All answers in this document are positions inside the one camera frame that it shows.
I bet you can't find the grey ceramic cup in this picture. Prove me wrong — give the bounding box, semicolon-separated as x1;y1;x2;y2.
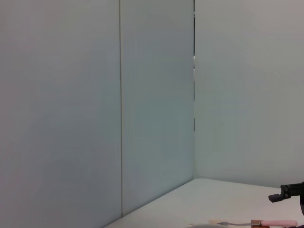
189;223;230;228

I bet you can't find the pink handled metal spoon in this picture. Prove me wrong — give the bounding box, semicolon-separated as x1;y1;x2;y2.
217;220;298;228

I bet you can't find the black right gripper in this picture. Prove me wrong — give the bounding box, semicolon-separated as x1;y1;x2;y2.
268;181;304;214

